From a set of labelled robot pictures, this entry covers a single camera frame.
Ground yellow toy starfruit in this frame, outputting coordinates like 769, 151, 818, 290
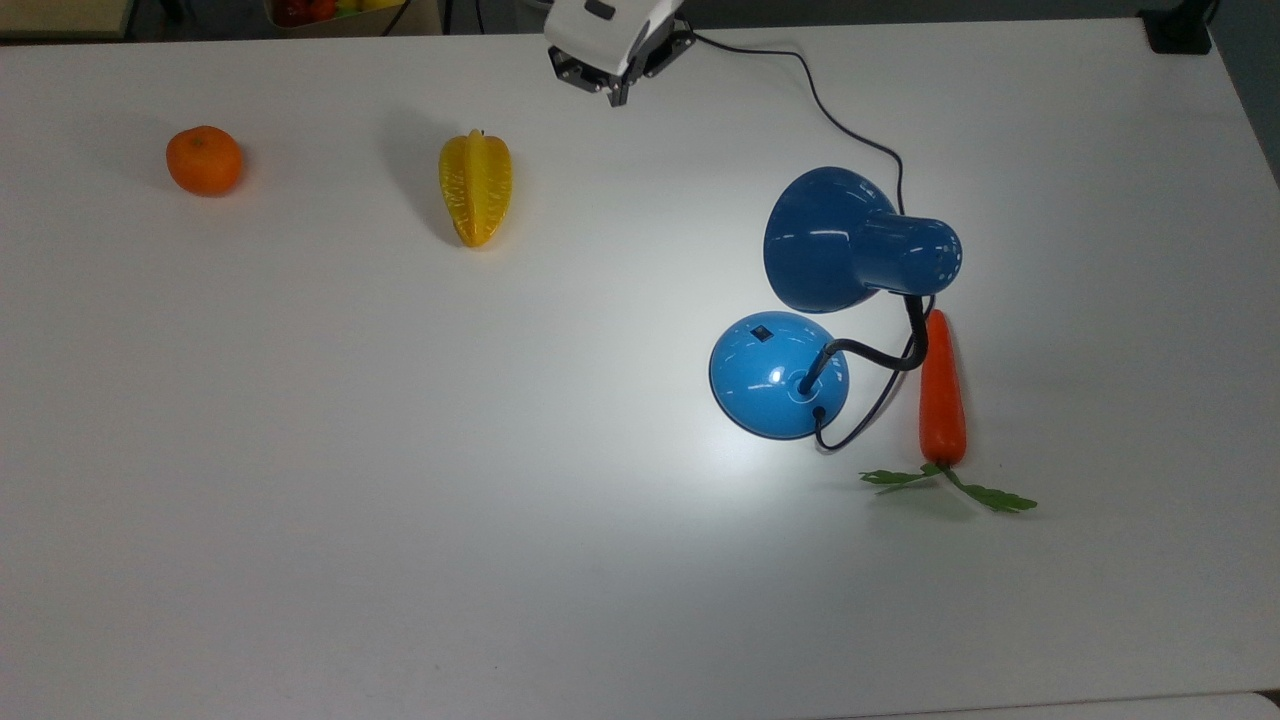
438, 129, 514, 250

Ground blue gooseneck desk lamp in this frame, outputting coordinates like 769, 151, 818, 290
709, 166, 964, 441

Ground beige wooden board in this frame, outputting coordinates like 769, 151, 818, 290
0, 0, 138, 41

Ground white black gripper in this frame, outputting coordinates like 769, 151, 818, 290
544, 0, 697, 109

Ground orange toy carrot green leaves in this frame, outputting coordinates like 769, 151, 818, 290
860, 309, 1039, 515

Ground orange toy mandarin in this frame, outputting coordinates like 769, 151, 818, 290
165, 125, 245, 198

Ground dark lamp power cable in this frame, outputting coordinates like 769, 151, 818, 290
688, 30, 937, 454

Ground black corner table clamp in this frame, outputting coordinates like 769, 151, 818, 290
1138, 0, 1219, 57

